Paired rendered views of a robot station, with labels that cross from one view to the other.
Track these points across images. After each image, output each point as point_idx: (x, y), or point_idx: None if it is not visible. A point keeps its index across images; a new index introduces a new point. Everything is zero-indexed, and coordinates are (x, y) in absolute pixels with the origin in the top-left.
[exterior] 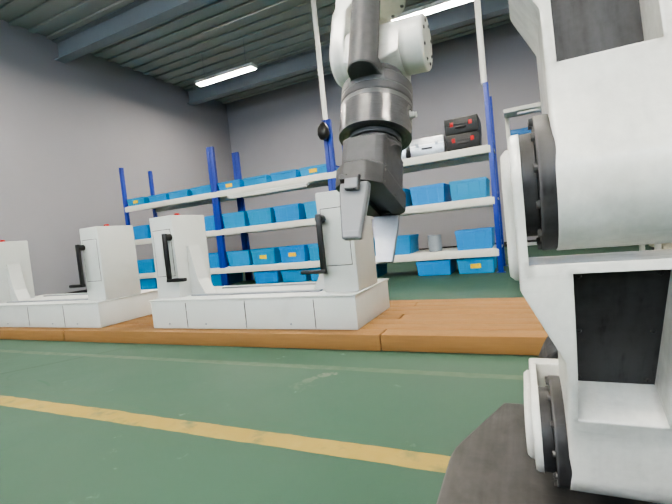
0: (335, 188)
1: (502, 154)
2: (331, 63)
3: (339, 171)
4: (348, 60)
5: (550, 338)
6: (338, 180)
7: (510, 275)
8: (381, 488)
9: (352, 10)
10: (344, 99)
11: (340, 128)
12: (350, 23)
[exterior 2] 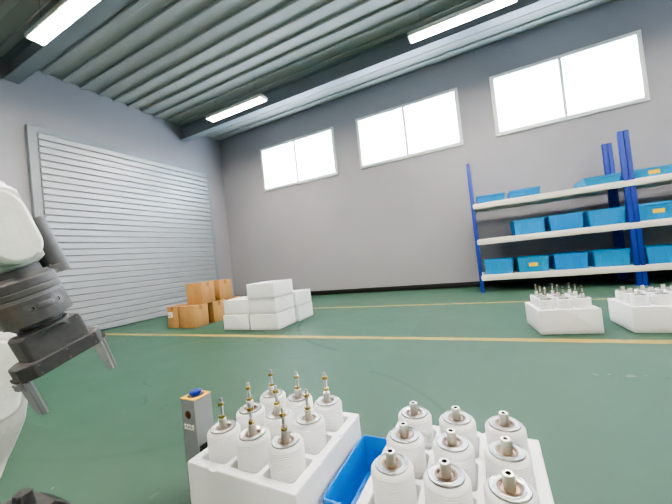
0: (100, 341)
1: (3, 341)
2: (42, 247)
3: (98, 331)
4: (67, 263)
5: (14, 444)
6: (100, 336)
7: (10, 414)
8: None
9: (49, 227)
10: (60, 284)
11: (68, 304)
12: (52, 235)
